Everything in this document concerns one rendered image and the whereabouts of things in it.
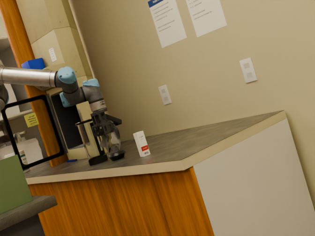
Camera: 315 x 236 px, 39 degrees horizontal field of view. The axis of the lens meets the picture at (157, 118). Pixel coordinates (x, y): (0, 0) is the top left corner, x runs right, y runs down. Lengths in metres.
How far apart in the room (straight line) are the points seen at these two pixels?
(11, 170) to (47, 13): 1.15
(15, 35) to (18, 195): 1.39
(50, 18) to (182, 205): 1.41
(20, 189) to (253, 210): 0.92
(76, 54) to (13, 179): 1.09
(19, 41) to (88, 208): 1.20
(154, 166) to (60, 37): 1.19
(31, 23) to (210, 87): 1.17
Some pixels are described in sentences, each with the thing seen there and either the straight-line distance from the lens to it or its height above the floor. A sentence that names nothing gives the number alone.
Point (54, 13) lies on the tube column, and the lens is 2.68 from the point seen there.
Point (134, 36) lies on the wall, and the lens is 2.74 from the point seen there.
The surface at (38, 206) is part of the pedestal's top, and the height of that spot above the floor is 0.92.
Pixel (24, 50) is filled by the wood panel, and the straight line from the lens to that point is 2.94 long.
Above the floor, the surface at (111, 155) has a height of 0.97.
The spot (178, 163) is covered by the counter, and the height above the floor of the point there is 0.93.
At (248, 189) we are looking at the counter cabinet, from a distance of 1.86.
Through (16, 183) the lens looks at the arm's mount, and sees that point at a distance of 1.80.
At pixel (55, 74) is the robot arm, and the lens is 2.04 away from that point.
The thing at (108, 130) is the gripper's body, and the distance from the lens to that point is 2.12.
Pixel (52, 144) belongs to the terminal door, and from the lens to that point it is 2.83.
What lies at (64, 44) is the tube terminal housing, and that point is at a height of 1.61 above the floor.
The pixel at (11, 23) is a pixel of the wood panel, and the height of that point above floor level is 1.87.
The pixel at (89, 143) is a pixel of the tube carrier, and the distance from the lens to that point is 2.25.
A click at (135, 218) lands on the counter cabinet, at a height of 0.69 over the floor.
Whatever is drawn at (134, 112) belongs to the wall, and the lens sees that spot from 2.90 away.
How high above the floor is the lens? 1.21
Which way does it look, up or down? 4 degrees down
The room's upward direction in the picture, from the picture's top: 18 degrees counter-clockwise
